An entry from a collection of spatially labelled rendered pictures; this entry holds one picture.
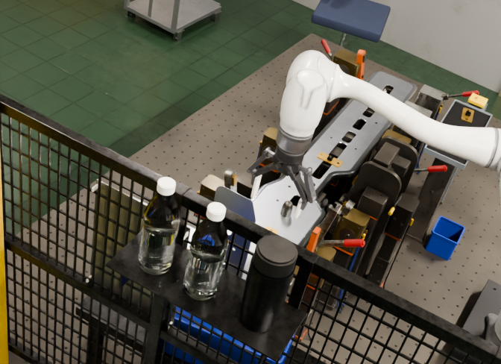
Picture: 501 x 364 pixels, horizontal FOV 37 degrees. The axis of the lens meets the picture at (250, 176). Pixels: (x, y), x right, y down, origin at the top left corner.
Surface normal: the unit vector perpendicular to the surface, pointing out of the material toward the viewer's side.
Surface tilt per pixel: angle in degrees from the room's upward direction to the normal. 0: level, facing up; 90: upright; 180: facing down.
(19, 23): 0
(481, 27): 90
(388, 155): 0
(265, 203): 0
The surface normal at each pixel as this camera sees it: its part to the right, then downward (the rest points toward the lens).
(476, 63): -0.53, 0.46
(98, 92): 0.18, -0.76
